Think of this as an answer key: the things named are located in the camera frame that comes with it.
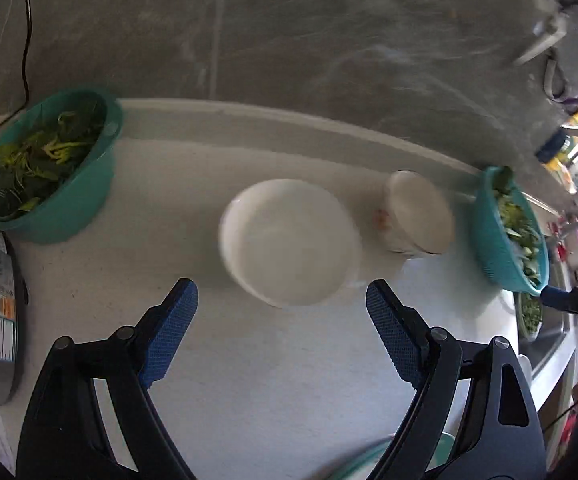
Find small white bowl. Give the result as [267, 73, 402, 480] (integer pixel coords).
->
[219, 179, 362, 309]

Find glass bowl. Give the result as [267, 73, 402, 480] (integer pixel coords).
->
[516, 291, 544, 341]

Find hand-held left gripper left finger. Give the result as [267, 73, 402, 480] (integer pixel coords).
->
[16, 278, 198, 480]

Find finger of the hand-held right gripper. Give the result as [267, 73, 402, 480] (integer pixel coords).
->
[540, 285, 578, 331]

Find large teal floral plate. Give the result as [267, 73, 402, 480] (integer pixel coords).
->
[326, 432, 456, 480]

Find yellowing leafy greens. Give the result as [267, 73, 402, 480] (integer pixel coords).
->
[0, 110, 104, 218]

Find chopped greens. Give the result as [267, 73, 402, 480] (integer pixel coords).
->
[521, 295, 542, 333]

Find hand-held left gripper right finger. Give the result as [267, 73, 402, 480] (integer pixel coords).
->
[366, 280, 547, 480]

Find teal plastic colander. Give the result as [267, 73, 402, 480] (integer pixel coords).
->
[471, 166, 550, 297]

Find blue container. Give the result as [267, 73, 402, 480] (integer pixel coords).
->
[536, 130, 570, 163]

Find stainless steel sink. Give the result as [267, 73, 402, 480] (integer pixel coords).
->
[519, 260, 574, 381]

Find green plastic basin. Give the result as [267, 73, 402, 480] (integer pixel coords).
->
[0, 87, 124, 246]

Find dark leafy greens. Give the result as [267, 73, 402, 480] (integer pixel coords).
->
[491, 167, 544, 286]

